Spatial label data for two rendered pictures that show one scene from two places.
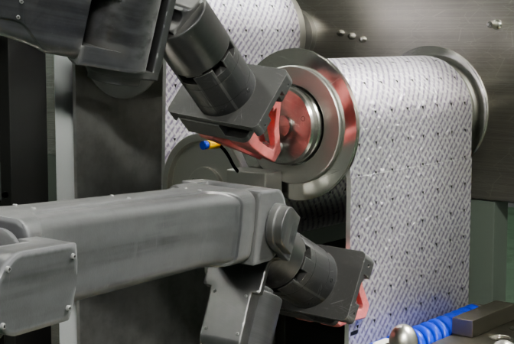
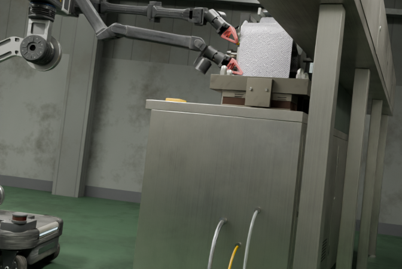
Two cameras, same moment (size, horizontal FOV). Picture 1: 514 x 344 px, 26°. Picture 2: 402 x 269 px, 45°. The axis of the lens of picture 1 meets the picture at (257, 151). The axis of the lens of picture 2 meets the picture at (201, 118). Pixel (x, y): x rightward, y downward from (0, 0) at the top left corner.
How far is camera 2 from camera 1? 223 cm
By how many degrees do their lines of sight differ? 75
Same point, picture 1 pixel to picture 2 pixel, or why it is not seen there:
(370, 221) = (246, 54)
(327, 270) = (221, 58)
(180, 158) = not seen: hidden behind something
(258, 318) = (200, 62)
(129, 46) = (194, 18)
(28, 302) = (116, 29)
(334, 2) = not seen: hidden behind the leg
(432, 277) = (270, 72)
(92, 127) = not seen: hidden behind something
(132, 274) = (152, 39)
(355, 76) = (251, 24)
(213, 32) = (210, 15)
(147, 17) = (195, 12)
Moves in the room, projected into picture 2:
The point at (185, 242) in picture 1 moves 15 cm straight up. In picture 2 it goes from (168, 39) to (171, 6)
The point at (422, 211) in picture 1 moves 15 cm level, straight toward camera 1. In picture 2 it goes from (267, 55) to (233, 51)
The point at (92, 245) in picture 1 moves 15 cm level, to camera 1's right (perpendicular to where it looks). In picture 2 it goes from (142, 32) to (147, 26)
